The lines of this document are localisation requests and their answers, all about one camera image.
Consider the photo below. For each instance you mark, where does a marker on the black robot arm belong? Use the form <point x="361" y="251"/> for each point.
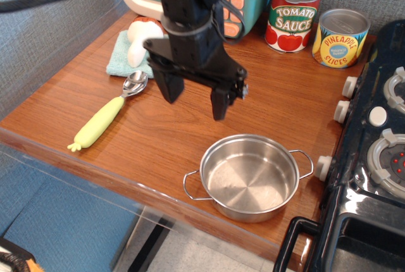
<point x="194" y="12"/>

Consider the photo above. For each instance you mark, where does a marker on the spoon with yellow-green handle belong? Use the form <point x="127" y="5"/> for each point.
<point x="134" y="84"/>

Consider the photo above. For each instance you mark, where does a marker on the tomato sauce can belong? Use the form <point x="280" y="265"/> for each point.
<point x="290" y="23"/>

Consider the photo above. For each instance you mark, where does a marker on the light blue folded cloth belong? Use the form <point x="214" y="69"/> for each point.
<point x="118" y="64"/>

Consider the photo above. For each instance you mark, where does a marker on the pineapple slices can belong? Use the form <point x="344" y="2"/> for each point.
<point x="340" y="37"/>

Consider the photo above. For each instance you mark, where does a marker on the stainless steel pot with handles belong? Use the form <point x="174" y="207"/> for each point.
<point x="250" y="178"/>

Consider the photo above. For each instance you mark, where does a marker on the black toy stove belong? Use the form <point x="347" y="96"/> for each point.
<point x="361" y="225"/>

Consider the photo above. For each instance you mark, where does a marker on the white plush mushroom toy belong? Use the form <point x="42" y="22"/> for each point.
<point x="141" y="29"/>

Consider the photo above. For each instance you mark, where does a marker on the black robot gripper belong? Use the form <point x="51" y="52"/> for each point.
<point x="196" y="53"/>

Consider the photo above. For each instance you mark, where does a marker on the orange object at corner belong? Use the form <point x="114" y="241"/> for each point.
<point x="15" y="263"/>

